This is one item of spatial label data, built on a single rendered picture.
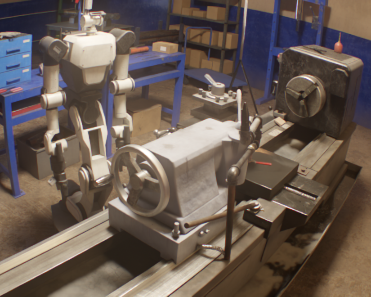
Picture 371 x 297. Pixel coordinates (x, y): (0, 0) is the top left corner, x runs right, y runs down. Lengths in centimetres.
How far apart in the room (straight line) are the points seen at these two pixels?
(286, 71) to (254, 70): 387
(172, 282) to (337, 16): 506
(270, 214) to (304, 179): 37
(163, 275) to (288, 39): 519
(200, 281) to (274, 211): 47
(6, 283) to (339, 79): 206
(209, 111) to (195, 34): 465
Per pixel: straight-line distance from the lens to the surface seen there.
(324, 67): 241
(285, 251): 207
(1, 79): 292
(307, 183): 175
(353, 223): 327
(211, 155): 128
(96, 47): 192
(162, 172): 107
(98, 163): 208
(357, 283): 266
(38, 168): 327
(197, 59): 647
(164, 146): 120
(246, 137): 105
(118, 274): 135
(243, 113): 105
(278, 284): 186
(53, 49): 186
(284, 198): 160
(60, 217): 256
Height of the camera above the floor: 167
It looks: 24 degrees down
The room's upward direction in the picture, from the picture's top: 6 degrees clockwise
